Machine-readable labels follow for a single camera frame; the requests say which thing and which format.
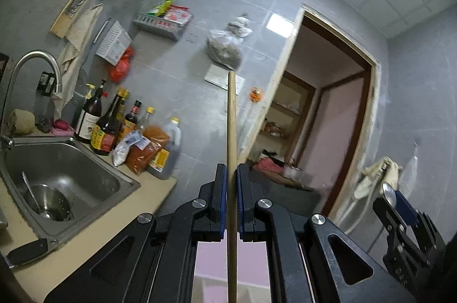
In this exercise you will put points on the metal pot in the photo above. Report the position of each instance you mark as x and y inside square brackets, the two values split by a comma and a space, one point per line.
[293, 173]

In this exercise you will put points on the metal spoon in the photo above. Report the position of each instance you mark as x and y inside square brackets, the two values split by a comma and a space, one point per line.
[389, 194]

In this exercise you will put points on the white wall switch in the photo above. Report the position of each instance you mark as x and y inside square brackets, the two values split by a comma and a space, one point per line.
[216, 75]

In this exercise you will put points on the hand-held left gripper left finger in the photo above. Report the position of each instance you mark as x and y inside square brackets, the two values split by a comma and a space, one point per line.
[222, 197]

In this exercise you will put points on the plastic bag of dried goods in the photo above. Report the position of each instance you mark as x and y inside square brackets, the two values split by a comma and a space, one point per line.
[225, 49]

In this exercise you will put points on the black wall outlet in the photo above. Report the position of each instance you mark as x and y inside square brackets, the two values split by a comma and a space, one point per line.
[45, 83]

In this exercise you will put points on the metal ladle in sink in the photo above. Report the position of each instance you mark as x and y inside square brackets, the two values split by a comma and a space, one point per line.
[31, 190]

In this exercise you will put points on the clear hanging plastic bag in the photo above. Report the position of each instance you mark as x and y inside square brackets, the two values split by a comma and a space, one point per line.
[410, 169]

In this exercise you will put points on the red packet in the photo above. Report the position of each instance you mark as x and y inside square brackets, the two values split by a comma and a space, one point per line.
[177, 15]

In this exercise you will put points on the soy sauce bottle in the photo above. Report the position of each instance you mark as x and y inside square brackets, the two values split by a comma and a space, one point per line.
[103, 135]

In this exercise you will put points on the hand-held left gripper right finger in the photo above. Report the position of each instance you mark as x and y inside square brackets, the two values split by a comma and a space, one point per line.
[241, 199]

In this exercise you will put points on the pink soap dish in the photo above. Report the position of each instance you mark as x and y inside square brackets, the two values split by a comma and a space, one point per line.
[63, 128]

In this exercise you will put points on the white seasoning packet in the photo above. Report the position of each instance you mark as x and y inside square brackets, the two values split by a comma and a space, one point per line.
[125, 149]

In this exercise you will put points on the dark bottle with white label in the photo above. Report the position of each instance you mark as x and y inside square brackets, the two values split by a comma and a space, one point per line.
[87, 121]

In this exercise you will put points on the chili powder bag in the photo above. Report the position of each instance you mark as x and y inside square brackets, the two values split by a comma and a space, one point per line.
[150, 146]

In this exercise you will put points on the wooden door frame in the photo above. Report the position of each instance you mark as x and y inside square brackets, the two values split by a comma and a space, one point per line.
[369, 131]

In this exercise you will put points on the stainless steel sink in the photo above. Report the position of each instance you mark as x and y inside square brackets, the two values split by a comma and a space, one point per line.
[85, 174]

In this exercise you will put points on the steel bowl with spoon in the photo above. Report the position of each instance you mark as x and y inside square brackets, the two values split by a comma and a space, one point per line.
[53, 199]

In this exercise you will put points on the loofah sponge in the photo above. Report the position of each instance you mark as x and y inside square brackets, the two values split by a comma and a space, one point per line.
[21, 121]

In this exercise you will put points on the small hanging plastic bag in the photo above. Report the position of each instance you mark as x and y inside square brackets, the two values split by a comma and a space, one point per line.
[239, 25]

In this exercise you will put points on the hanging beige cloth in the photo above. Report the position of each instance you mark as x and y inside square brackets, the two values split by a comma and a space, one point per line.
[76, 42]

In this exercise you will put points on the red plastic bag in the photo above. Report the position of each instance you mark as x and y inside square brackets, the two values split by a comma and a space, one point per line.
[121, 66]

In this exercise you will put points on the wooden chopstick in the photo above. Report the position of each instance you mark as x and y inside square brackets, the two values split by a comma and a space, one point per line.
[231, 146]

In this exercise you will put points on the grey wall shelf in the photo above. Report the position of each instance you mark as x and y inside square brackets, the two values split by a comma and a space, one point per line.
[157, 26]

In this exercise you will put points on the green packet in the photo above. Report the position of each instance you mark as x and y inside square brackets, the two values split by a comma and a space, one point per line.
[162, 6]

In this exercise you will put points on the red-capped black bottle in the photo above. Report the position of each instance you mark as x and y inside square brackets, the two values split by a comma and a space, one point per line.
[131, 119]

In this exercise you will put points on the wooden shelf unit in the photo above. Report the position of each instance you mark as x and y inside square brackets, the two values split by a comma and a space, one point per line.
[285, 110]

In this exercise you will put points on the beige rubber gloves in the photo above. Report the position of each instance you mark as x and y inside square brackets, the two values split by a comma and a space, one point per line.
[373, 174]

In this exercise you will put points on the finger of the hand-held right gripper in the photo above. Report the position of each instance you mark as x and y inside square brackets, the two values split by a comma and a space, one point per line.
[405, 206]
[396, 235]

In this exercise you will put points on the yellow-capped oil jug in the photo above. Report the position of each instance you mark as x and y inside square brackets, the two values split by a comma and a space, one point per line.
[171, 146]

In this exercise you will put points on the metal faucet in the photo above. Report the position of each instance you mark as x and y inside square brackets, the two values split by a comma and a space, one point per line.
[32, 58]

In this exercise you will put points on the red cloth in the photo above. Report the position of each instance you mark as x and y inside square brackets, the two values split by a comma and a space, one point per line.
[268, 164]

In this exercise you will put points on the yellow-capped dark bottle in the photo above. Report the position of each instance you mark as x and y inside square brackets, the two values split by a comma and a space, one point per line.
[125, 106]

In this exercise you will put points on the dark cabinet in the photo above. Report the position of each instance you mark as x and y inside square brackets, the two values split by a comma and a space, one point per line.
[285, 196]

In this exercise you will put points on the clear yellow-capped bottle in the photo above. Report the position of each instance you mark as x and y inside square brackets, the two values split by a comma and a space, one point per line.
[146, 119]

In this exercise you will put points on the dark scrubber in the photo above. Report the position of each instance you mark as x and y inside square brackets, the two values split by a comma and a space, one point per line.
[44, 125]

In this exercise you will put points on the white wall outlet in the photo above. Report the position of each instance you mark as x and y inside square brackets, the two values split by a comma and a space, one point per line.
[240, 82]

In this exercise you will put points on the white wall box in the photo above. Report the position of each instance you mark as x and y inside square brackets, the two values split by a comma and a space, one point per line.
[114, 43]

